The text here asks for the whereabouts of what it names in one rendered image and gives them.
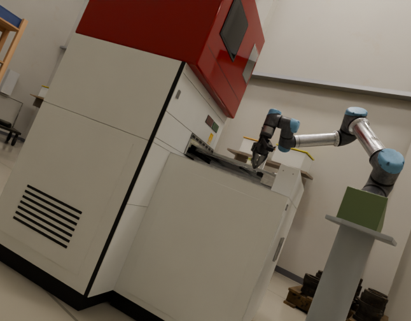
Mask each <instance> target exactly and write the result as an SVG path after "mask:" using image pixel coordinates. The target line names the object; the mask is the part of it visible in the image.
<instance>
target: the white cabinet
mask: <svg viewBox="0 0 411 321"><path fill-rule="evenodd" d="M295 213H296V208H295V207H294V205H293V204H292V202H291V201H290V200H289V198H288V197H286V196H282V195H280V194H278V193H275V192H272V191H270V190H267V189H264V188H262V187H259V186H257V185H254V184H252V183H249V182H246V181H244V180H241V179H238V178H236V177H233V176H230V175H228V174H225V173H222V172H220V171H217V170H215V169H212V168H209V167H207V166H204V165H201V164H199V163H197V162H193V161H192V160H188V159H185V158H184V157H180V156H178V155H175V154H173V153H170V154H169V157H168V159H167V162H166V164H165V166H164V169H163V171H162V174H161V176H160V179H159V181H158V183H157V186H156V188H155V191H154V193H153V195H152V198H151V200H150V203H149V205H148V207H147V210H146V213H145V214H144V217H143V220H142V222H141V225H140V226H139V229H138V232H137V234H136V236H135V239H134V241H133V244H132V246H131V248H130V251H129V254H128V255H127V258H126V260H125V263H124V265H123V267H122V270H121V273H120V275H119V277H118V280H117V282H116V285H115V287H114V289H113V290H114V291H115V294H114V296H113V298H112V301H111V304H110V305H111V306H113V307H115V308H116V309H118V310H120V311H121V312H123V313H124V314H126V315H128V316H129V317H131V318H133V319H134V320H136V321H252V319H253V317H254V316H255V315H256V313H257V311H258V310H259V308H260V306H261V303H262V301H263V298H264V296H265V293H266V291H267V288H268V285H269V283H270V279H271V277H272V275H273V272H274V269H275V266H276V264H277V261H278V259H279V256H280V254H281V251H282V248H283V246H284V242H285V241H286V238H287V235H288V233H289V229H290V227H291V224H292V222H293V218H294V216H295Z"/></svg>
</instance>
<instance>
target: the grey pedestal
mask: <svg viewBox="0 0 411 321"><path fill-rule="evenodd" d="M325 219H327V220H329V221H330V222H333V223H336V224H338V225H340V227H339V229H338V232H337V235H336V238H335V240H334V243H333V246H332V248H331V251H330V254H329V257H328V260H327V262H326V265H325V267H324V270H323V273H322V275H321V279H320V281H319V284H318V286H317V289H316V293H315V294H314V298H313V300H312V303H311V306H310V308H309V312H308V314H307V317H306V319H305V321H345V320H346V318H347V315H348V312H349V309H350V307H351V304H352V300H353V299H354V295H355V293H356V290H357V287H358V284H359V281H360V279H361V275H362V274H363V270H364V268H365V265H366V262H367V259H368V256H369V254H370V250H371V249H372V245H373V242H374V240H375V239H376V240H379V241H381V242H384V243H387V244H389V245H392V246H396V245H397V242H396V241H395V240H394V238H393V237H391V236H388V235H385V234H382V233H380V232H377V231H374V230H371V229H369V228H366V227H363V226H361V225H358V224H355V223H352V222H350V221H347V220H344V219H342V218H337V217H333V216H330V215H326V216H325Z"/></svg>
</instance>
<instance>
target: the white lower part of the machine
mask: <svg viewBox="0 0 411 321"><path fill-rule="evenodd" d="M169 154H170V151H168V150H166V149H164V148H162V147H161V146H159V145H157V144H156V143H154V142H152V141H148V140H146V139H142V138H140V137H137V136H134V135H132V134H129V133H127V132H124V131H121V130H119V129H116V128H114V127H111V126H108V125H106V124H103V123H100V122H98V121H95V120H92V119H90V118H87V117H84V116H82V115H79V114H77V113H74V112H71V111H69V110H65V109H63V108H60V107H58V106H55V105H53V104H50V103H47V102H44V101H43V102H42V104H41V107H40V109H39V111H38V114H37V115H36V118H35V120H34V122H33V124H32V127H31V129H30V131H29V133H28V135H27V137H26V140H25V142H24V144H23V147H22V149H21V151H20V153H19V155H18V157H17V160H16V162H15V165H14V167H13V169H12V170H11V173H10V175H9V178H8V180H7V182H6V185H5V186H4V189H3V191H2V193H1V195H0V261H1V262H3V263H4V264H6V265H7V266H9V267H10V268H12V269H14V270H15V271H16V272H18V273H20V274H21V275H23V276H24V277H26V278H27V279H29V280H30V281H32V282H34V283H35V284H36V285H39V286H40V287H41V288H43V289H45V290H46V291H48V292H49V293H51V294H52V295H54V296H55V297H57V298H59V299H60V300H61V301H63V302H65V303H66V304H68V305H70V306H71V307H72V308H74V309H75V310H77V311H80V310H84V309H86V308H89V307H91V306H95V305H97V304H100V303H103V302H106V301H109V300H112V298H113V296H114V294H115V291H114V290H113V289H114V287H115V285H116V282H117V280H118V277H119V275H120V273H121V270H122V267H123V265H124V263H125V260H126V258H127V255H128V254H129V251H130V248H131V246H132V244H133V241H134V239H135V236H136V234H137V232H138V229H139V226H140V225H141V222H142V220H143V217H144V214H145V213H146V210H147V207H148V205H149V203H150V200H151V198H152V195H153V193H154V191H155V188H156V186H157V183H158V181H159V179H160V176H161V174H162V171H163V169H164V166H165V164H166V162H167V159H168V157H169Z"/></svg>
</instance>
